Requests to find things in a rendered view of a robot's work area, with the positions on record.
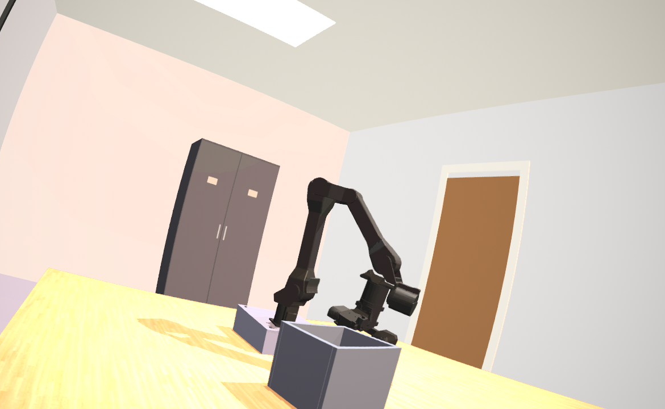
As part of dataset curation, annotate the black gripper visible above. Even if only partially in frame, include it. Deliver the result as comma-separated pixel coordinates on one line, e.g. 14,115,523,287
327,297,398,345

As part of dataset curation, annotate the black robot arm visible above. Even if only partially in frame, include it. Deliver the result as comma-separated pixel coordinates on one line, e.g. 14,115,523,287
269,177,421,332

